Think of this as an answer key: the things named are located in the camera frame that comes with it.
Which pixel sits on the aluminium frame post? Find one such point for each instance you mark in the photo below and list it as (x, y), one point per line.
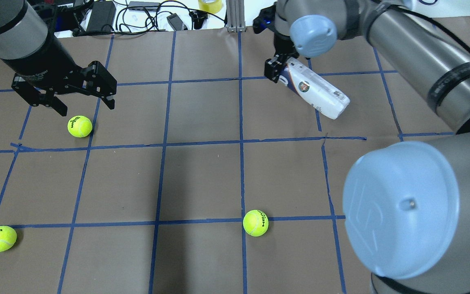
(235, 16)

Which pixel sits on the yellow Head tennis ball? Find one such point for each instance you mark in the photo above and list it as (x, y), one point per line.
(255, 223)

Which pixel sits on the black power adapter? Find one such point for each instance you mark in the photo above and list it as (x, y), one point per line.
(101, 17)

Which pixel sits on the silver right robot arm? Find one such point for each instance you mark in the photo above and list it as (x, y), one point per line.
(295, 163)

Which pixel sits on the white tennis ball can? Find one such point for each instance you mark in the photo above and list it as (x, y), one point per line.
(326, 98)

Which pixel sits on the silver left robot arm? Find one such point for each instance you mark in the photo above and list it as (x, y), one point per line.
(22, 32)

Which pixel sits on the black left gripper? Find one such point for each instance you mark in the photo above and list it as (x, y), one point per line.
(41, 57)

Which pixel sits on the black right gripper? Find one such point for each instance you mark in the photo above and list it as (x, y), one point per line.
(282, 41)

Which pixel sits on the yellow tape roll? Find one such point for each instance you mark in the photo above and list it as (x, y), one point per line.
(210, 6)

